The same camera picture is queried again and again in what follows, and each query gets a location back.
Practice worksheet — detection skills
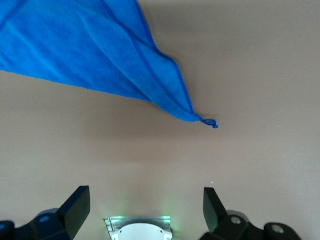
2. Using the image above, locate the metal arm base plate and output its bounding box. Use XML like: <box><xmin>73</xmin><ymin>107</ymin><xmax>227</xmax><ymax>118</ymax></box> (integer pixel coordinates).
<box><xmin>103</xmin><ymin>215</ymin><xmax>174</xmax><ymax>240</ymax></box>

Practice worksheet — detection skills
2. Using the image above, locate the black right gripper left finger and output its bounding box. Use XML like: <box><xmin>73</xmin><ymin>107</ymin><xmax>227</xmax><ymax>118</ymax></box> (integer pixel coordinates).
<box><xmin>0</xmin><ymin>185</ymin><xmax>91</xmax><ymax>240</ymax></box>

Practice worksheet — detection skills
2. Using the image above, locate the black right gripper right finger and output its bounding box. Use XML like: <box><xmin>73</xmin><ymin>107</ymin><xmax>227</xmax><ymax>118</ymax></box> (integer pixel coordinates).
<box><xmin>199</xmin><ymin>187</ymin><xmax>301</xmax><ymax>240</ymax></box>

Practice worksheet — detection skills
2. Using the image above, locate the blue microfiber towel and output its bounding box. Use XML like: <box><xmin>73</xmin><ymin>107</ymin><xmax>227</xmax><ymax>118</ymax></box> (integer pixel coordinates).
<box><xmin>0</xmin><ymin>0</ymin><xmax>219</xmax><ymax>130</ymax></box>

